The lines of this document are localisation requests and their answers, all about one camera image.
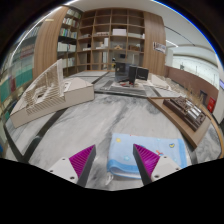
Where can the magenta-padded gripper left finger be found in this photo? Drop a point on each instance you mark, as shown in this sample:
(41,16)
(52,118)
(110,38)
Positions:
(63,166)

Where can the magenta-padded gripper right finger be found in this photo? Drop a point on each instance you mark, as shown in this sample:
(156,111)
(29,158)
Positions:
(165,165)

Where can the light blue printed towel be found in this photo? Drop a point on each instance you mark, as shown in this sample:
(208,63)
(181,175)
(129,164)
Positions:
(146,141)

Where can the dark brown architectural model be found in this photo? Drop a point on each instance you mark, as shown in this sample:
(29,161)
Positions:
(186,111)

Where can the red bin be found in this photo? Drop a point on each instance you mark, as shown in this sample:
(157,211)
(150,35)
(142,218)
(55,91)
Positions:
(211,105)

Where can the dark grey bin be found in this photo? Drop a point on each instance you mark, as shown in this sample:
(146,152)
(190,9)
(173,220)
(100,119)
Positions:
(203,97)

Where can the small white architectural model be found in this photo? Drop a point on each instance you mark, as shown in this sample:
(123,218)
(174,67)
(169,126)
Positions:
(159,81)

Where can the black block architectural model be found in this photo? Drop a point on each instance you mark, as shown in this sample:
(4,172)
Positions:
(131,73)

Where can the glass-front bookshelf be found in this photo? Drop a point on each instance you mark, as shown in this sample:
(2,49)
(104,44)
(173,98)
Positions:
(20,73)

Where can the dark bookshelf with books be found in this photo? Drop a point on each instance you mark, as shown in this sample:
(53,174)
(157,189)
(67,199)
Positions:
(68,33)

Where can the wooden shelf unit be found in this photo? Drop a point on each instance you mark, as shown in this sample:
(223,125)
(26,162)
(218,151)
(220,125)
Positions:
(120,33)

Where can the wall poster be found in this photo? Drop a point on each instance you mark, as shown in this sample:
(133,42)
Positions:
(159,47)

